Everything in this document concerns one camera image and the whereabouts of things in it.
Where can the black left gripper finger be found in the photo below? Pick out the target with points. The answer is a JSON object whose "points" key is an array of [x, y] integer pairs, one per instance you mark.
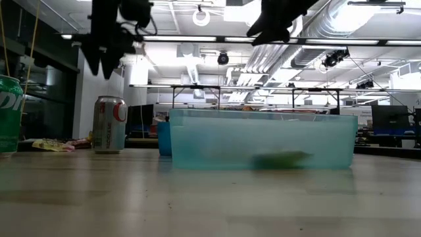
{"points": [[113, 49], [93, 54]]}

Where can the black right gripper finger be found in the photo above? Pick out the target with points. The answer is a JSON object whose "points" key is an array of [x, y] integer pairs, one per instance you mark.
{"points": [[276, 36], [264, 24]]}

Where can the silver soda can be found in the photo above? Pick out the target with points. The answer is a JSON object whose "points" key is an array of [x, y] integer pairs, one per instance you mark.
{"points": [[110, 128]]}

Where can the pink candy bar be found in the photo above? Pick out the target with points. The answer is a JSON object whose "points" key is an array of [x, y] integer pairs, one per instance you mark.
{"points": [[79, 143]]}

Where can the black ceiling spotlight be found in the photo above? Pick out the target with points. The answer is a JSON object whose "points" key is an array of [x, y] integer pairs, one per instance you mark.
{"points": [[223, 58]]}

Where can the long ceiling light strip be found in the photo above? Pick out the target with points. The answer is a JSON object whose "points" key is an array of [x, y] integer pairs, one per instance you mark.
{"points": [[177, 38], [158, 86]]}

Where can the black track light cluster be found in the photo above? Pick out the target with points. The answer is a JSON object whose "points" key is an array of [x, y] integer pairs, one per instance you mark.
{"points": [[365, 85], [335, 57]]}

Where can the black computer monitor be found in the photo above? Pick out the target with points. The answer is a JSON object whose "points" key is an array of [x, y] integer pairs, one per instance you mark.
{"points": [[141, 115], [390, 118]]}

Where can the blue plastic bin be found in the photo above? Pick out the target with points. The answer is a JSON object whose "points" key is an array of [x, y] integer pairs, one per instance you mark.
{"points": [[164, 138]]}

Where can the green soda can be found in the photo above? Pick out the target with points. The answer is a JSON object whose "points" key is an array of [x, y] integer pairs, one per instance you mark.
{"points": [[10, 115]]}

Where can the teal translucent plastic bin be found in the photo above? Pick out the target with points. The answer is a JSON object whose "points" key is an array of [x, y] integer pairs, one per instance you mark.
{"points": [[230, 131]]}

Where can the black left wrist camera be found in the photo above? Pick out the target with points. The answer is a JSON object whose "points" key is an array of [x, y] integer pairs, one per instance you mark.
{"points": [[136, 13]]}

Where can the silver ventilation duct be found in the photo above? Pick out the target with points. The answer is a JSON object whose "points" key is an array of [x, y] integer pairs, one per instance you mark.
{"points": [[312, 52]]}

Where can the black ceiling rail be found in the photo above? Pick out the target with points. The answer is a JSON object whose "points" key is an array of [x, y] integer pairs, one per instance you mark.
{"points": [[375, 3]]}

